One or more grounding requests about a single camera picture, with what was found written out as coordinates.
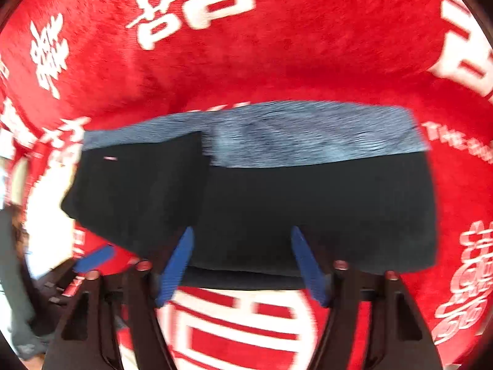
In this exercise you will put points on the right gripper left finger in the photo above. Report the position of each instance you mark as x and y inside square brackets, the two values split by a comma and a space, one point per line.
[86, 337]

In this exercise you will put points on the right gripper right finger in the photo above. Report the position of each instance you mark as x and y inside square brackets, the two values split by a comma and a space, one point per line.
[398, 336]

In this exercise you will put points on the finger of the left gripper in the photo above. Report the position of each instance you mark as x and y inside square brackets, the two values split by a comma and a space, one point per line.
[60, 283]

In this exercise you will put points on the black pants with patterned waistband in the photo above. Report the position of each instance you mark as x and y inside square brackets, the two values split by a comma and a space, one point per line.
[354, 179]

